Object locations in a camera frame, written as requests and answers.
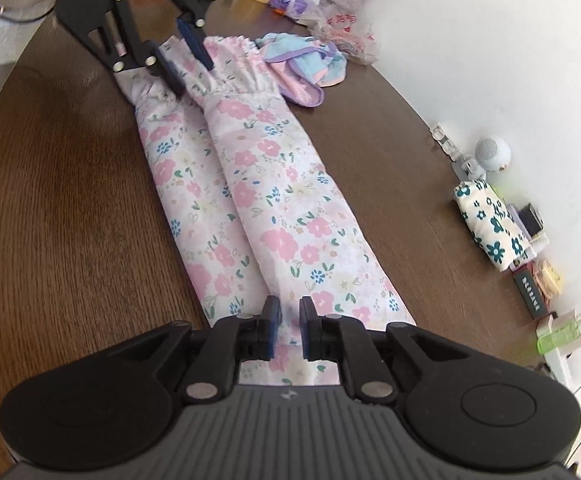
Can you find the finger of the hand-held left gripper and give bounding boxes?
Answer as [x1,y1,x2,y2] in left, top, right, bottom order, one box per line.
[73,0,187,101]
[156,0,219,72]

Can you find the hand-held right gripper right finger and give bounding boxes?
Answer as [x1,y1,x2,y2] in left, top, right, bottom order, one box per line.
[299,296,465,404]

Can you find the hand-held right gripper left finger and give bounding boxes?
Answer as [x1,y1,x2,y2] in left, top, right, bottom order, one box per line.
[112,296,282,404]

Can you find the pink floral dress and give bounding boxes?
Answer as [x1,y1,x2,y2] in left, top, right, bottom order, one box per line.
[115,35,417,387]

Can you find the purple packet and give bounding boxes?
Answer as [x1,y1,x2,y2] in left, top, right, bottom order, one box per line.
[270,0,317,22]

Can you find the pastel blue pink cloth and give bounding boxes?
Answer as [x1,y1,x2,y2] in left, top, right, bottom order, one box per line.
[255,32,349,109]

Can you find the clear red-printed plastic bag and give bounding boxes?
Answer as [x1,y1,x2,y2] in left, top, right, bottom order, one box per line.
[310,2,382,67]

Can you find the folded cream teal-flower cloth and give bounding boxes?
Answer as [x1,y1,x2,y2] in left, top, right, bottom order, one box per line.
[453,178,530,274]

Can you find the black sign box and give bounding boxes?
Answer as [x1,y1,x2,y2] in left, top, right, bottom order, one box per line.
[511,267,552,322]

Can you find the white plastic clip holder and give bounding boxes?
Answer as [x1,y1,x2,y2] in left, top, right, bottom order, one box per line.
[429,122,460,162]

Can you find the small black box device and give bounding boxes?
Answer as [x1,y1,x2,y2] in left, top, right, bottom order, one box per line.
[517,202,547,234]

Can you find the white robot speaker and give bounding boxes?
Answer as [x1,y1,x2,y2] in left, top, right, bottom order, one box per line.
[453,137,513,181]

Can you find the white power strip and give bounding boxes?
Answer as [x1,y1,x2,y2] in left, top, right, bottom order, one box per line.
[545,344,581,397]

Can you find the white charger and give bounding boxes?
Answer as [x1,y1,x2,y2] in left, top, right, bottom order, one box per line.
[535,309,581,352]

